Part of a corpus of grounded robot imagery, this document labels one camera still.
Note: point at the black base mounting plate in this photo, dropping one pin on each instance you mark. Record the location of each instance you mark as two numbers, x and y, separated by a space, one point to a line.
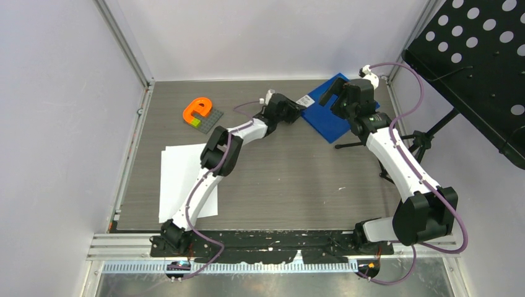
273 247

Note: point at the orange letter e block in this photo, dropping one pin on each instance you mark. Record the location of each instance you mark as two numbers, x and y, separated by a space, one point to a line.
201 105

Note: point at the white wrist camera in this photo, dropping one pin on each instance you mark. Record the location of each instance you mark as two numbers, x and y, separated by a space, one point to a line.
265 100
366 73

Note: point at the black perforated music stand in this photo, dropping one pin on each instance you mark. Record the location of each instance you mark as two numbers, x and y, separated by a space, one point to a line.
472 54

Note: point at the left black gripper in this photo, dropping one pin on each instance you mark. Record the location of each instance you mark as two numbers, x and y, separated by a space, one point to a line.
295 111

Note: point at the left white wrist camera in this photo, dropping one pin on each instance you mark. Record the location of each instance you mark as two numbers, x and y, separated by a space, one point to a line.
265 100

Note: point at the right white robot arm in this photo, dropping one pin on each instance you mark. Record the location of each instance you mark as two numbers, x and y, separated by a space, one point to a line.
426 209

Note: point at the grey lego baseplate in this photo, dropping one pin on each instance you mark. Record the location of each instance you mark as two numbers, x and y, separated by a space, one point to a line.
209 121

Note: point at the blue plastic folder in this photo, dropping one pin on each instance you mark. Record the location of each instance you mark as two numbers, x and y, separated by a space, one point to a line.
321 118

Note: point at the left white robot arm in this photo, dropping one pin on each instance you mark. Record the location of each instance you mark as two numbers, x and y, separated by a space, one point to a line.
217 160

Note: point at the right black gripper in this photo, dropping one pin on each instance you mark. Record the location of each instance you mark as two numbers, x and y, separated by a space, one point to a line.
341 88

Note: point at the green lego brick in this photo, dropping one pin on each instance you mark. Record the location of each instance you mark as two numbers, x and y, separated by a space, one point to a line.
195 122

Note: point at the aluminium frame rail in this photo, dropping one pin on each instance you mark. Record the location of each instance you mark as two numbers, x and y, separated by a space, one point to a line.
137 246

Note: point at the white paper sheets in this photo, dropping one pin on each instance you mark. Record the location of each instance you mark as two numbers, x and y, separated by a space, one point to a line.
180 169

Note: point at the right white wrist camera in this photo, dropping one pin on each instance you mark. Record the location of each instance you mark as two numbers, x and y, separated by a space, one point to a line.
366 73

